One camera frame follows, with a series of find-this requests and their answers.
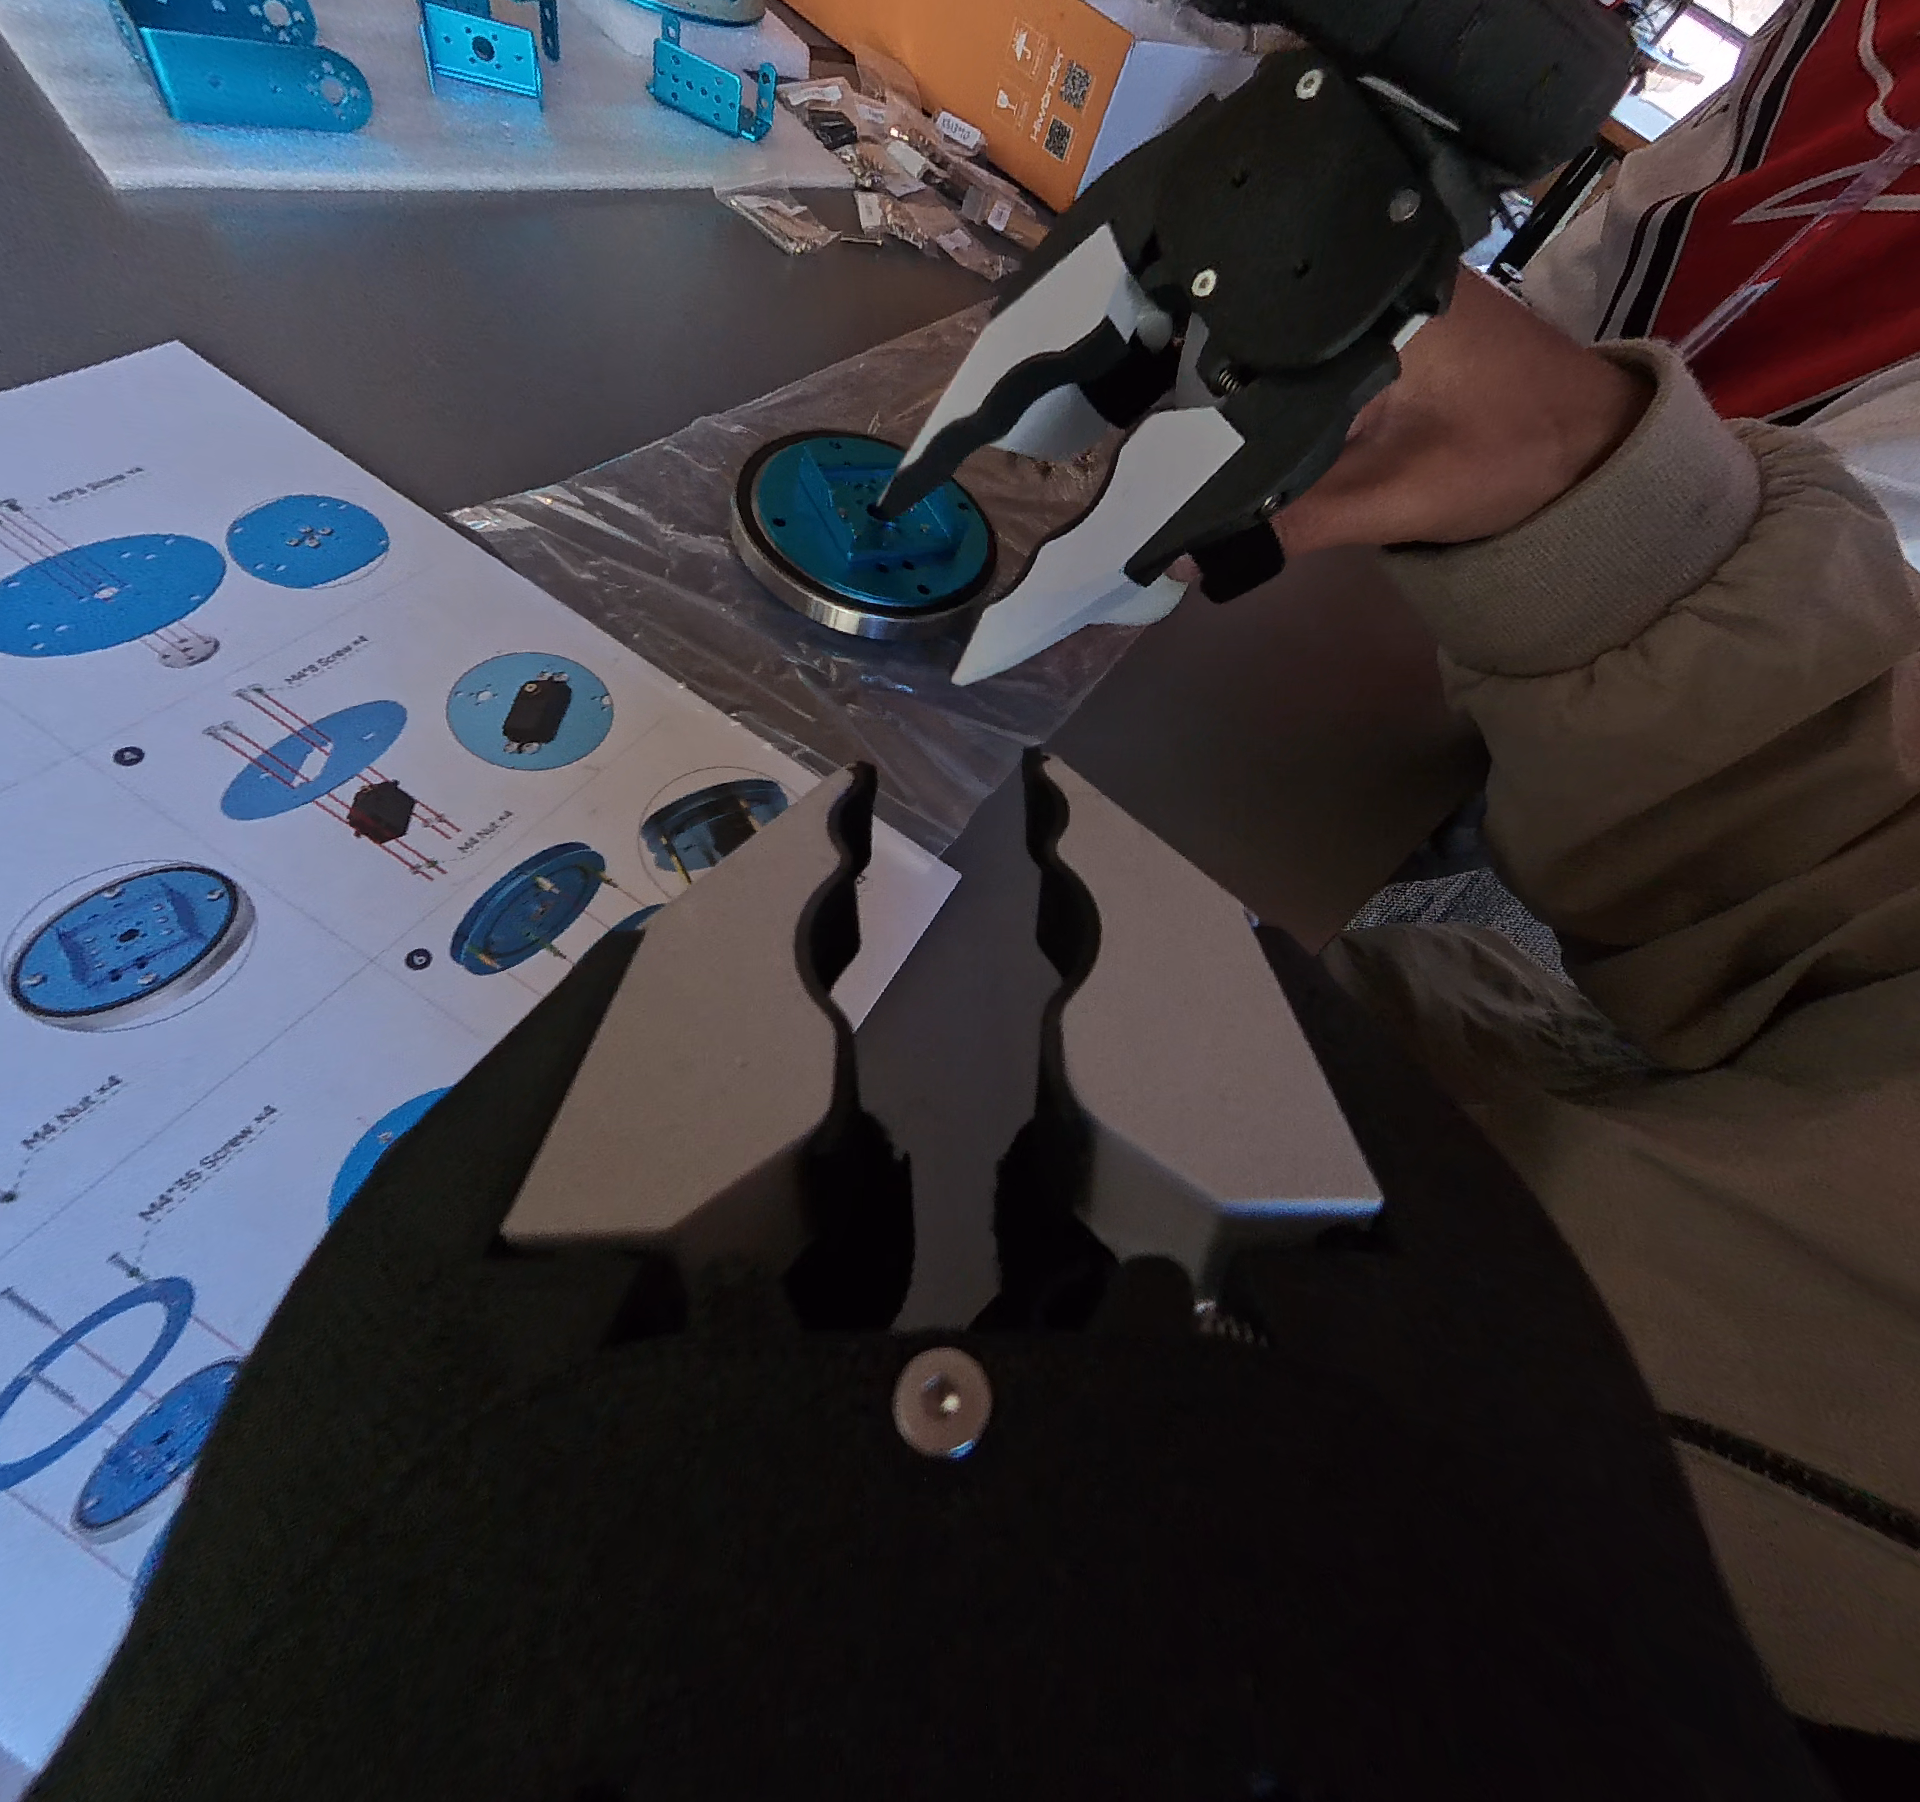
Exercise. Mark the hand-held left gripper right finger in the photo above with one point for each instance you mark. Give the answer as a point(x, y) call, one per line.
point(1188, 1068)

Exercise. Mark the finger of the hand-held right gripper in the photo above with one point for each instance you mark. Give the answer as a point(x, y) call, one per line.
point(1036, 317)
point(1095, 541)

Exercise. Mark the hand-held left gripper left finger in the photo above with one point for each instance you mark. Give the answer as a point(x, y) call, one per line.
point(705, 1052)

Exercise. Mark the blue disc with square bracket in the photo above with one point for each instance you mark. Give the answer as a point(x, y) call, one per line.
point(810, 512)

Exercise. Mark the person's right forearm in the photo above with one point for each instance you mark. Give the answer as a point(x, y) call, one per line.
point(1681, 663)

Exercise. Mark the grey desk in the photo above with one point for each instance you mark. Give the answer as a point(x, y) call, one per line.
point(451, 288)

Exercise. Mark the person's right hand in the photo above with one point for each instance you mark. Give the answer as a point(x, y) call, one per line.
point(1488, 422)

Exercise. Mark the pile of small screw bags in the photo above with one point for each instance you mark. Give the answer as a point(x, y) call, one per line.
point(900, 206)

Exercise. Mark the orange and white cardboard box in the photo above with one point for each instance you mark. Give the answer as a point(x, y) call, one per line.
point(932, 16)

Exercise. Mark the clear plastic bag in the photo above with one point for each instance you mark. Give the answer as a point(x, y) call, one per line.
point(632, 556)

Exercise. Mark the white instruction manual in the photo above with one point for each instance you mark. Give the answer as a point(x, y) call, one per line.
point(302, 811)

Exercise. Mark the red and beige jacket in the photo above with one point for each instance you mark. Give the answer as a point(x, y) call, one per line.
point(1799, 226)

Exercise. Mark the white foam sheet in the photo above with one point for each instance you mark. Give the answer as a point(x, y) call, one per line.
point(495, 146)

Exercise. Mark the stepped blue bracket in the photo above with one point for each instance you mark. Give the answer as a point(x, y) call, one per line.
point(482, 54)

